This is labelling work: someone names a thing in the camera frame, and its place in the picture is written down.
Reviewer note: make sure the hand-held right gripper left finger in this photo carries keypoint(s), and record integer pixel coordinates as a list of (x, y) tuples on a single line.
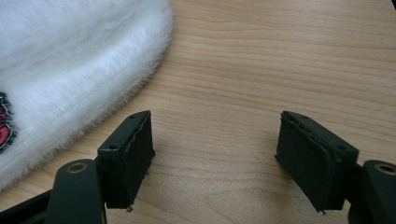
[(124, 165)]

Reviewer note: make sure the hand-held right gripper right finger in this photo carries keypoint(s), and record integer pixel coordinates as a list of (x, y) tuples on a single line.
[(314, 161)]

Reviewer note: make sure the white fluffy plush toy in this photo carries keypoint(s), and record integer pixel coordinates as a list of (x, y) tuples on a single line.
[(71, 71)]

